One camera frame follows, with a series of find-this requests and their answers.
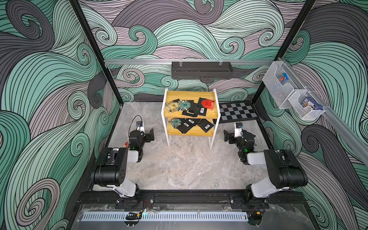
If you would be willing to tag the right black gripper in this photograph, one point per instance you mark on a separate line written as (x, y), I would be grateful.
(230, 137)

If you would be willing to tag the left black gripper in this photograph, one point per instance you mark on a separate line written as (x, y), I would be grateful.
(147, 139)

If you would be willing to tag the yellow oolong tea bag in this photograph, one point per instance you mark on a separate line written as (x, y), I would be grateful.
(172, 106)

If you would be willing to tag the red tea bag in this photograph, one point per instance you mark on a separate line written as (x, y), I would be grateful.
(208, 104)

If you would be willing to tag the black orange tea bag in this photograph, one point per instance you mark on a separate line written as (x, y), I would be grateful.
(190, 112)

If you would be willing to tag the green jasmine tea bag top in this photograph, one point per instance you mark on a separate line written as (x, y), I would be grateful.
(184, 105)

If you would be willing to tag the green jasmine tea bag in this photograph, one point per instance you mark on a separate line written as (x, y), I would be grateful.
(184, 105)
(175, 122)

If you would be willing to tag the black tea bag barcode top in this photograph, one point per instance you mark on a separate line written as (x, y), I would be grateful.
(199, 108)

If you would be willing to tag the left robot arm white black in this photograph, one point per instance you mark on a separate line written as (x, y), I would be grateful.
(111, 166)

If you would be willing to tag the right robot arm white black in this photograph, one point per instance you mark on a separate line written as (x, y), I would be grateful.
(284, 172)

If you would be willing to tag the black tea bag lower right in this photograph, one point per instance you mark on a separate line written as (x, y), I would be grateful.
(205, 125)

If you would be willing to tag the green jasmine tea bag lower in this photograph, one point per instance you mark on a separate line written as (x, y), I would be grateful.
(175, 122)

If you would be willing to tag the black tea bag lower middle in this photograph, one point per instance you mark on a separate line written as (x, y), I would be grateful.
(192, 122)

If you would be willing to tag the checkerboard calibration mat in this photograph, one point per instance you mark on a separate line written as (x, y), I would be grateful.
(236, 112)

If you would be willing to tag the blue red item in bin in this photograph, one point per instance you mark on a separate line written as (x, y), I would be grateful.
(283, 78)

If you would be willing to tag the blue white packet in bin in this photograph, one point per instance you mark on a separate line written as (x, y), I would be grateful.
(310, 102)

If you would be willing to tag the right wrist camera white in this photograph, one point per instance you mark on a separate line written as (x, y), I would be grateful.
(238, 129)

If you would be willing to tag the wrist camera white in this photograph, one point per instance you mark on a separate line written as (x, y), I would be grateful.
(140, 126)
(238, 129)

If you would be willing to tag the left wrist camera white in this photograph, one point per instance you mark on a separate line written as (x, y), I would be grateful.
(140, 126)

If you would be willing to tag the black wall tray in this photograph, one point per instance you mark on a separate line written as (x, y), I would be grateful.
(206, 72)

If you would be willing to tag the clear wall bin upper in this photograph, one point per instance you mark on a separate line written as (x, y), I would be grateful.
(280, 93)

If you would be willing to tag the clear wall bin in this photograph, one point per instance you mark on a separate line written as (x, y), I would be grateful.
(305, 113)
(280, 93)

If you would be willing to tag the aluminium wall rail back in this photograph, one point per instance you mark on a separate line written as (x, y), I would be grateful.
(169, 61)

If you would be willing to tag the aluminium wall rail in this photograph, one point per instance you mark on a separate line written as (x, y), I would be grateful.
(358, 146)
(169, 61)

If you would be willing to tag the clear wall bin lower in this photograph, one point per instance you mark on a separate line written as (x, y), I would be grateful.
(305, 113)

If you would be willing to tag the white slotted cable duct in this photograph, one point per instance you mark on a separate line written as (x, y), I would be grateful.
(169, 216)

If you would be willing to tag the aluminium wall rail right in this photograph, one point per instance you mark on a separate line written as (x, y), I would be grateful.
(358, 146)

